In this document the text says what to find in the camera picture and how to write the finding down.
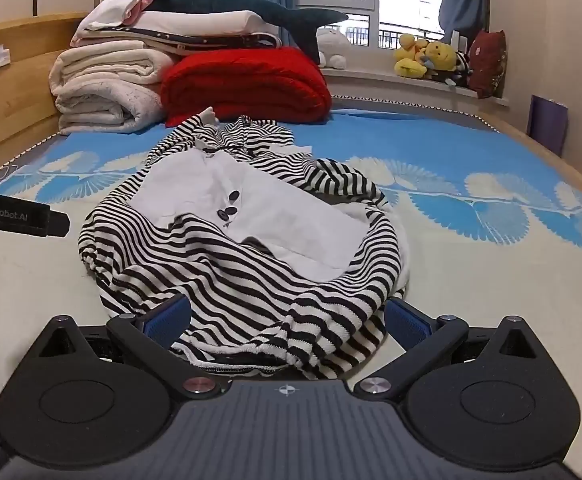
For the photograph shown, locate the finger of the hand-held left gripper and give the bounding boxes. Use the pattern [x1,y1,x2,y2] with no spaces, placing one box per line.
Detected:
[48,211,70,237]

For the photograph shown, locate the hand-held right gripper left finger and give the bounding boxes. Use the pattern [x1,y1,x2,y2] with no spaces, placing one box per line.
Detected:
[28,294,232,401]

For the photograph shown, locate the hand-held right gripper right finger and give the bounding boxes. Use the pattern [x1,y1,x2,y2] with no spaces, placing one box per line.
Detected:
[353,296,552,403]

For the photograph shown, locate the black white striped garment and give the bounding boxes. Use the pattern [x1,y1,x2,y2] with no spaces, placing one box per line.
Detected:
[78,107,407,381]

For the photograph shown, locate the blue cream patterned bed mat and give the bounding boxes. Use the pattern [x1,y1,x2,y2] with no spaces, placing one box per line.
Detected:
[0,105,582,401]

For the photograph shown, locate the grey-white rolled quilt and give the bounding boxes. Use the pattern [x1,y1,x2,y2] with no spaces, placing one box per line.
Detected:
[52,79,167,135]

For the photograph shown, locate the cream folded blanket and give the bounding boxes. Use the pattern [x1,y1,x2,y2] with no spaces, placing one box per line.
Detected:
[50,42,178,96]

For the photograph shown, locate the white and pink cloth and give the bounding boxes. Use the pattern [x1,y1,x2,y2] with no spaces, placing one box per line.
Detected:
[78,0,154,31]

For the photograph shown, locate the red folded blanket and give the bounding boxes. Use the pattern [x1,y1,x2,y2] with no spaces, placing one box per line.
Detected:
[160,46,333,128]

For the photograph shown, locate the white pillow stack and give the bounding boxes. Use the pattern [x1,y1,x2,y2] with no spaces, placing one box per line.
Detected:
[71,9,283,57]

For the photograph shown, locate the windowsill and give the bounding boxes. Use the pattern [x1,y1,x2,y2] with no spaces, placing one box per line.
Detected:
[321,66,510,108]

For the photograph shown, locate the yellow duck plush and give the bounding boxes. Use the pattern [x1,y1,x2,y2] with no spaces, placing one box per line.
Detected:
[393,33,429,79]

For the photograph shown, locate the striped bee plush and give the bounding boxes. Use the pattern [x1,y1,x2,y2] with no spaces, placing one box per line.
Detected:
[441,51,473,90]

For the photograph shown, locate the yellow chick plush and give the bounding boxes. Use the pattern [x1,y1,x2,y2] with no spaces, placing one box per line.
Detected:
[421,41,459,83]

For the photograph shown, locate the red cushion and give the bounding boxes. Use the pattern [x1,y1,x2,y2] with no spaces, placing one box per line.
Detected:
[468,29,508,100]

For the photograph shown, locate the dark teal shark plush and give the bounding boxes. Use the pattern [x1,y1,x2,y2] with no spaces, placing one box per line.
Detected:
[144,0,349,65]

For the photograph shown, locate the white seal plush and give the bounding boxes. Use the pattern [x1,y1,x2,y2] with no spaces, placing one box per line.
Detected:
[316,26,348,70]

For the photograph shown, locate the window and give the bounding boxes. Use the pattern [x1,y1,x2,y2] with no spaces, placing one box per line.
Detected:
[293,0,459,51]

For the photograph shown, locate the wooden bed frame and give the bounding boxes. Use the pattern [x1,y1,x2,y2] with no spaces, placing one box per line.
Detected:
[0,12,582,196]

